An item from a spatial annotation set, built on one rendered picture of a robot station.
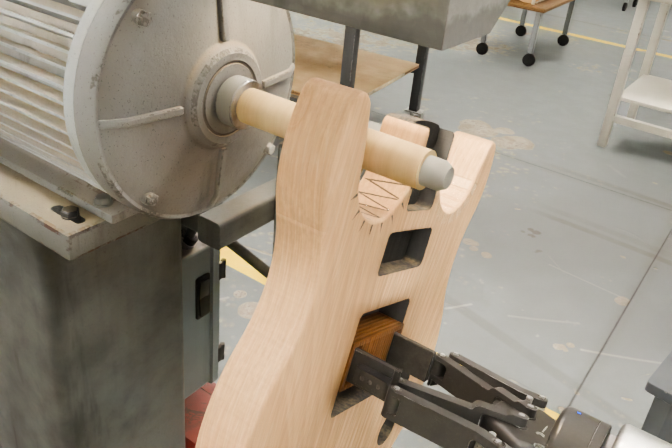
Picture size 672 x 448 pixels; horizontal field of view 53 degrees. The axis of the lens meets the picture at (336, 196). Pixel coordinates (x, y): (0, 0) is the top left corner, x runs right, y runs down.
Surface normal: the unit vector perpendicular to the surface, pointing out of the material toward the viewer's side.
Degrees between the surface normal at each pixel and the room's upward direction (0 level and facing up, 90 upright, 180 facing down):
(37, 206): 0
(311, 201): 87
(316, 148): 70
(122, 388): 90
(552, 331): 0
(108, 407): 90
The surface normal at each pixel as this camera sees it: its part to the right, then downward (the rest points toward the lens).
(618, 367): 0.09, -0.88
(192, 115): 0.13, 0.56
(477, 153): -0.37, -0.34
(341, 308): 0.81, 0.33
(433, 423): -0.44, 0.04
